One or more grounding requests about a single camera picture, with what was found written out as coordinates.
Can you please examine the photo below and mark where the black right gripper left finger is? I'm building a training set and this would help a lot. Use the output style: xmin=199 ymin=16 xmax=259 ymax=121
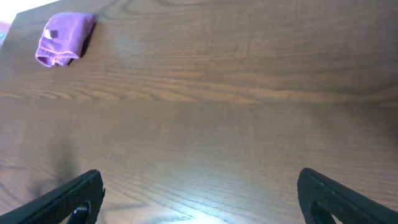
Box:
xmin=1 ymin=169 xmax=104 ymax=224

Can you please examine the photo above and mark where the purple cloth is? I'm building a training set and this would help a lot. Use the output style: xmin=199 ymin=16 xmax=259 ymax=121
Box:
xmin=35 ymin=12 xmax=96 ymax=67

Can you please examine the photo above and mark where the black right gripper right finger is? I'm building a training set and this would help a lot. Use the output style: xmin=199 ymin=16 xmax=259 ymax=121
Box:
xmin=297 ymin=168 xmax=397 ymax=224

